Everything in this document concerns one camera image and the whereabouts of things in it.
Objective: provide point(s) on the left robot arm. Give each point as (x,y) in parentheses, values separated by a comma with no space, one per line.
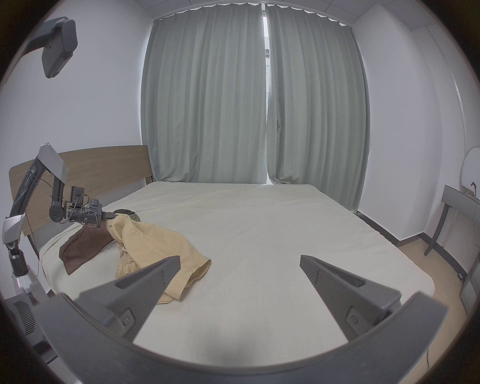
(52,165)

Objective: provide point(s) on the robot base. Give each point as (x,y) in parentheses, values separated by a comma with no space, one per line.
(22,318)

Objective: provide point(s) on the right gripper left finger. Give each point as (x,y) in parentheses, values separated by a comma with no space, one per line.
(135,288)

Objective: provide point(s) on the window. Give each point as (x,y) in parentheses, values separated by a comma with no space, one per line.
(267,67)

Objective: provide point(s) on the brown garment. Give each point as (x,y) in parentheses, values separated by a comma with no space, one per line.
(82,251)

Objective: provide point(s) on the green garment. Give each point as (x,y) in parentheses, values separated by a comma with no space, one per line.
(129,214)

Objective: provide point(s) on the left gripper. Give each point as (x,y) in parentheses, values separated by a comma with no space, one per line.
(84,216)

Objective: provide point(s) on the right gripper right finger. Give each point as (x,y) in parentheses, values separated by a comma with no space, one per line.
(337,292)

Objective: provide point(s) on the bed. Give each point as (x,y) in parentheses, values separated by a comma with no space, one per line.
(262,225)

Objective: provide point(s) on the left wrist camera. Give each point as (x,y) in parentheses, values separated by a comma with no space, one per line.
(78,195)

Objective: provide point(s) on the grey-green curtain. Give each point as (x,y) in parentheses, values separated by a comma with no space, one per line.
(315,105)
(202,97)

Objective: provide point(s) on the grey small table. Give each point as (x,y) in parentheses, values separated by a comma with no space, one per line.
(455,198)

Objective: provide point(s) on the beige shorts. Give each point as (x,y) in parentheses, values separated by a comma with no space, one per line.
(157,243)

